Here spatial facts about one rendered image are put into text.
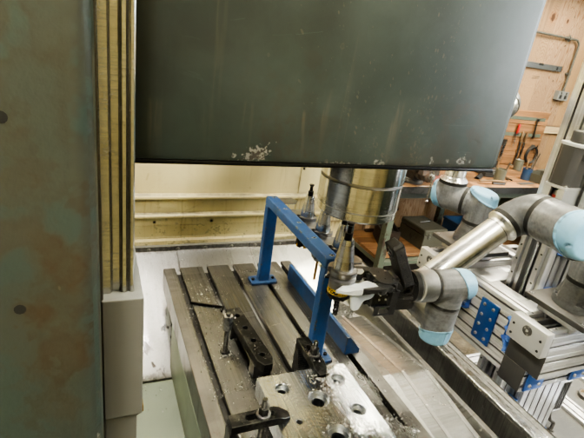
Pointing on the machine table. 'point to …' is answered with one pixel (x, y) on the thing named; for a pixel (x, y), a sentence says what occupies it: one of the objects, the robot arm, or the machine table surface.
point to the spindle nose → (361, 194)
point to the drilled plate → (301, 410)
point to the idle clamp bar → (260, 366)
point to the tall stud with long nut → (226, 331)
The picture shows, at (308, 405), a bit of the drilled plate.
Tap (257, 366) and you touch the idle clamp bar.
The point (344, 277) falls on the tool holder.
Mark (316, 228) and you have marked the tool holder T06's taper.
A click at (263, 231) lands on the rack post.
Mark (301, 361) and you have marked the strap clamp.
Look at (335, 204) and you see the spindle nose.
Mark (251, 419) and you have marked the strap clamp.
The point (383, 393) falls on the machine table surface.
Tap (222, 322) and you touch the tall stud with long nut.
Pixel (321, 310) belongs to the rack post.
